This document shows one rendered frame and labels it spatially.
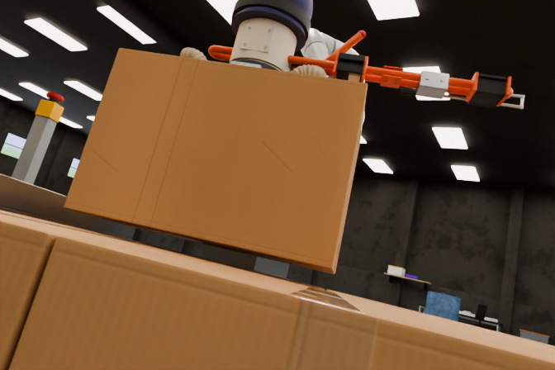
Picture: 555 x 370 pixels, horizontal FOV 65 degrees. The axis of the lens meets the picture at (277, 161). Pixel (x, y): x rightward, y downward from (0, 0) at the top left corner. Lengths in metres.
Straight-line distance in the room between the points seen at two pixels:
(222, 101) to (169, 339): 0.74
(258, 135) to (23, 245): 0.66
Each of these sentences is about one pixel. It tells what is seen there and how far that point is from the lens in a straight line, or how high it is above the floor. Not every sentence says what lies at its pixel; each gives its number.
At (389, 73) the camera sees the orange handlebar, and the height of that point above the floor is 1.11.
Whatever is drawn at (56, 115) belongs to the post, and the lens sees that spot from 2.04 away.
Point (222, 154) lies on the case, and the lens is 0.95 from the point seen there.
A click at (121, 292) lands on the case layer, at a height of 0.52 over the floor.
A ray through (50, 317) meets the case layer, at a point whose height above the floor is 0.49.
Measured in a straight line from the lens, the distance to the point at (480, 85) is 1.21.
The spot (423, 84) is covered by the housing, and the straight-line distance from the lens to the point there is 1.18.
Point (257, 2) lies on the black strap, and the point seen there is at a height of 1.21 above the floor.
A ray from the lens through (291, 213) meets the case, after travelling 0.89.
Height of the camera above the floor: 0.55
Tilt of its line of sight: 14 degrees up
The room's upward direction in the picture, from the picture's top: 14 degrees clockwise
